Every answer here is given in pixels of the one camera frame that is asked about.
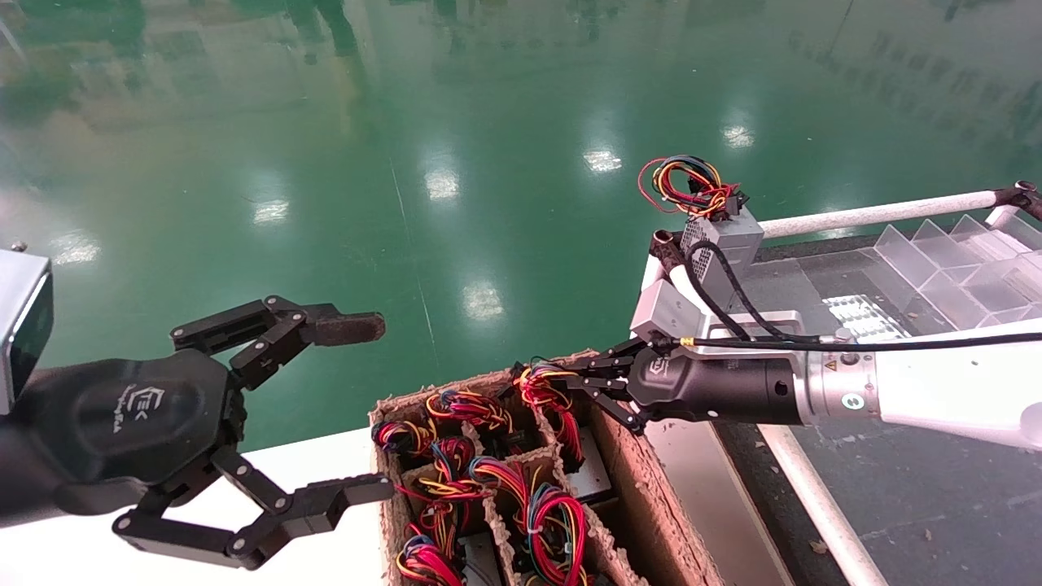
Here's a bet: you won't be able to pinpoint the black braided cable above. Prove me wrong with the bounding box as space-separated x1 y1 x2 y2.
682 240 823 344

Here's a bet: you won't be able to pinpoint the left gripper finger worn pad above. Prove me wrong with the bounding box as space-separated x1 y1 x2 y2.
169 295 387 390

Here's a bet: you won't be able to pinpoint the brown cardboard divider box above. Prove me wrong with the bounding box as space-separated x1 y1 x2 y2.
368 350 725 586

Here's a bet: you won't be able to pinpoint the thin black cable gold connector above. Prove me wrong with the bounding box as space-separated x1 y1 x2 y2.
672 330 1042 355

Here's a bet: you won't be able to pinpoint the grey power supply red wires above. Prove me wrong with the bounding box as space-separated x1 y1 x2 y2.
509 361 613 501

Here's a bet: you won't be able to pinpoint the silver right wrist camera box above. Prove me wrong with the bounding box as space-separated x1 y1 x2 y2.
629 279 713 344

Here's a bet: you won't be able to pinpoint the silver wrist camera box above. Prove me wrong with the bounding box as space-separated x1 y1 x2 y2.
0 248 55 416
629 279 713 344

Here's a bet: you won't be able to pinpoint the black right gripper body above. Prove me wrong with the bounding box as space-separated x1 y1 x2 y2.
631 346 803 426

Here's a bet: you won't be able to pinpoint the clear acrylic divider tray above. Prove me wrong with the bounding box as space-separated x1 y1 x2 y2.
873 213 1042 326

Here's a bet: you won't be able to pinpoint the black pipe joint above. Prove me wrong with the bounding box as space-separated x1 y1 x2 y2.
651 230 689 278
993 181 1042 221

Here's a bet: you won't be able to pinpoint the power supply with coloured wires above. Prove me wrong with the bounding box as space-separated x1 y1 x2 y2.
383 437 489 554
395 533 501 586
372 419 438 457
425 388 538 457
468 456 591 586

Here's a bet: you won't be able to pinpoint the white rear rail pipe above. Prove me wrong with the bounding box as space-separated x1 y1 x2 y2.
761 190 1000 239

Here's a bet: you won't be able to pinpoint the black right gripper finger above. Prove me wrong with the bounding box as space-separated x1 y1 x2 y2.
578 383 652 434
564 340 656 387

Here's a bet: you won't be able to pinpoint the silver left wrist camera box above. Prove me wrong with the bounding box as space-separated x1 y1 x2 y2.
0 248 55 416

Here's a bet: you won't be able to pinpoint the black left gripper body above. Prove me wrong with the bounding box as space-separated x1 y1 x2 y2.
20 350 247 515

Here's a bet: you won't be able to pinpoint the grey power supply yellow-black wires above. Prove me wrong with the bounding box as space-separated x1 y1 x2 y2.
637 155 766 314

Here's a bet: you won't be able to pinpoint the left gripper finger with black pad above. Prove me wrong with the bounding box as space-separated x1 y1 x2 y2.
112 446 397 571

